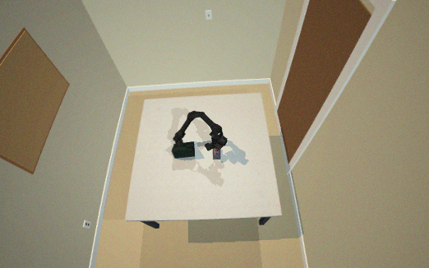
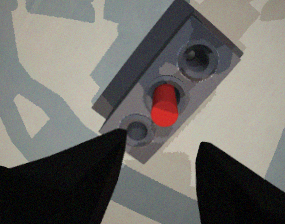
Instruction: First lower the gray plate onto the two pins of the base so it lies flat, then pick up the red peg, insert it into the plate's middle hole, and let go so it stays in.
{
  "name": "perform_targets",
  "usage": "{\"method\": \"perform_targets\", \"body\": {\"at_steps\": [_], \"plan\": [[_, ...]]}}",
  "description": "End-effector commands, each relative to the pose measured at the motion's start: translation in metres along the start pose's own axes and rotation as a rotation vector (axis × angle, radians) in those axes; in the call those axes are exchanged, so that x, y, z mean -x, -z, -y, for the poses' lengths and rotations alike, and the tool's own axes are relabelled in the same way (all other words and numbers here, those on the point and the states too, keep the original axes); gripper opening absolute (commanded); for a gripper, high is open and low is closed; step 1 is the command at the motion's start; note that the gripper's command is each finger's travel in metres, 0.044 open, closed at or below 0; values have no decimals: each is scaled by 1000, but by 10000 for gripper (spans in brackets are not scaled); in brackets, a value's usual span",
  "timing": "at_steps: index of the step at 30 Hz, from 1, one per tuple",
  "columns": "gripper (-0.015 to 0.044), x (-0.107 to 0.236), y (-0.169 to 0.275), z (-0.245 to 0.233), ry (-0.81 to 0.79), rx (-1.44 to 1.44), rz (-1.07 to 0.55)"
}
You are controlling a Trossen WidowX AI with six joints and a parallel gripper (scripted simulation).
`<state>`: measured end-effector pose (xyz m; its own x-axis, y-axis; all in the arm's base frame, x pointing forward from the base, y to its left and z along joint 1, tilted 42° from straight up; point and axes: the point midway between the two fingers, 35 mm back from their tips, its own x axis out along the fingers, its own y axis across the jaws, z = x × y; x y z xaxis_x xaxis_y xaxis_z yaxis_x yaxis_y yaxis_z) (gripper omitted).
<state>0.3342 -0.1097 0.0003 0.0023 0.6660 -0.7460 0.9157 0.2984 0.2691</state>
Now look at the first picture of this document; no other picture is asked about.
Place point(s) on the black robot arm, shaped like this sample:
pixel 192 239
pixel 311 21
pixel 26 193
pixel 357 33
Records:
pixel 215 128

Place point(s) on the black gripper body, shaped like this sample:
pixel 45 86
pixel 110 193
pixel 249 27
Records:
pixel 210 146

